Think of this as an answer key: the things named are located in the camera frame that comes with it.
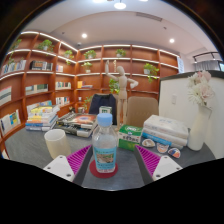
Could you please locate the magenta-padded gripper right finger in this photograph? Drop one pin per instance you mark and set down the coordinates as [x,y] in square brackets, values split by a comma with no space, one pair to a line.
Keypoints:
[166,166]

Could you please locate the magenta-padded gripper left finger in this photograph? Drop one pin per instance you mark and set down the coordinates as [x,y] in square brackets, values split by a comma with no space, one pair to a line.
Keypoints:
[58,166]

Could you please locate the clear blue-capped water bottle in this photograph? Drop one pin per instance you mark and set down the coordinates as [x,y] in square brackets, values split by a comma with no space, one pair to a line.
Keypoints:
[104,146]

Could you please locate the small printed sticker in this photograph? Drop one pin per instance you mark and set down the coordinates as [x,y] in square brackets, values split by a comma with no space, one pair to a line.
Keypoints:
[162,148]
[148,143]
[174,152]

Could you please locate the cream ribbed cup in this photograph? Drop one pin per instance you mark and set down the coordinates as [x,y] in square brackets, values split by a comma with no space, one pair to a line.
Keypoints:
[57,143]

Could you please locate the white book stack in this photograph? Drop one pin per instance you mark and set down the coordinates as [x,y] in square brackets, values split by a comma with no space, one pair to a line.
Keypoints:
[165,128]

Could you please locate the flat round red coaster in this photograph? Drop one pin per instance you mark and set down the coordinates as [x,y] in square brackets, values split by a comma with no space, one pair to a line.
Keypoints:
[103,175]

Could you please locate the dark magazine stack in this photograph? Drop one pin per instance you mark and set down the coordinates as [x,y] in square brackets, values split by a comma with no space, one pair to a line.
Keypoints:
[76,123]

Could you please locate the green tissue box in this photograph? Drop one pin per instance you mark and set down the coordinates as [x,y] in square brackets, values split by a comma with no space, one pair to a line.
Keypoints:
[130,136]

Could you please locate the white ceramic jug vase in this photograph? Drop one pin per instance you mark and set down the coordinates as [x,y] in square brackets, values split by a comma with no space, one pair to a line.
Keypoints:
[198,130]

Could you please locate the colourful book stack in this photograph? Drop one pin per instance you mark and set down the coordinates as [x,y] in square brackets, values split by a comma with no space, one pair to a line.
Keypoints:
[41,118]

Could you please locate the beige upholstered chair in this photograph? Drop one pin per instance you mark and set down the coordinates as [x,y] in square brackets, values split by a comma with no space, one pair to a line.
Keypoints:
[141,110]

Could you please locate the tall green-white carton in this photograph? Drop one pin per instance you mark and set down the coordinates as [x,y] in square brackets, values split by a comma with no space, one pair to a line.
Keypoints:
[105,109]

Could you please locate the dark blue chair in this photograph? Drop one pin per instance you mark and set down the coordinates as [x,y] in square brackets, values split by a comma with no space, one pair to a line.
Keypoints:
[101,101]

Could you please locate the pink and white flowers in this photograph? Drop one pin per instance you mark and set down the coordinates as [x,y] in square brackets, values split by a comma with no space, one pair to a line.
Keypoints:
[201,90]

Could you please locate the wooden shelf unit with books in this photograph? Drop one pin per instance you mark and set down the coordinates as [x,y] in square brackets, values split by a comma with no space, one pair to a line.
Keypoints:
[46,80]

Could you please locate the wooden artist mannequin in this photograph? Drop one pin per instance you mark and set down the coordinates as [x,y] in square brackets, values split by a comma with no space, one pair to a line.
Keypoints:
[122,86]

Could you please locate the ceiling air vent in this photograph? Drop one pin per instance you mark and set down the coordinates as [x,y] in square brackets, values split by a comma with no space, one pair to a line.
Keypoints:
[149,16]

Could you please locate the ceiling lights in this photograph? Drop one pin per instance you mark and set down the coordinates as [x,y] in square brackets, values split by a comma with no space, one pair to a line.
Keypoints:
[119,5]

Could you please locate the white wall switch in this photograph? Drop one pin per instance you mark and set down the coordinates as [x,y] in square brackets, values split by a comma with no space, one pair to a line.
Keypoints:
[174,99]

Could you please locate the white wall notice board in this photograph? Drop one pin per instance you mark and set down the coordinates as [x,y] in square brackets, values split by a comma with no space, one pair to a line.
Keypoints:
[180,65]

